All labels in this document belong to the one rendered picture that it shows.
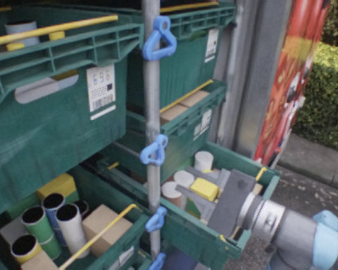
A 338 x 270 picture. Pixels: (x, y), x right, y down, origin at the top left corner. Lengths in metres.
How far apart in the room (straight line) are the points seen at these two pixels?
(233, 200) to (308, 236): 0.15
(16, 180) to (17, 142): 0.07
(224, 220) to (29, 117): 0.40
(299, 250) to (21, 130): 0.50
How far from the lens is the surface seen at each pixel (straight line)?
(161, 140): 0.60
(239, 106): 1.00
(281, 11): 0.88
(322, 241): 0.51
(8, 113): 0.39
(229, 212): 0.52
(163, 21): 0.50
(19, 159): 0.44
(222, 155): 1.07
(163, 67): 0.62
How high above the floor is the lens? 1.80
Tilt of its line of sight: 34 degrees down
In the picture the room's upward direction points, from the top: 1 degrees clockwise
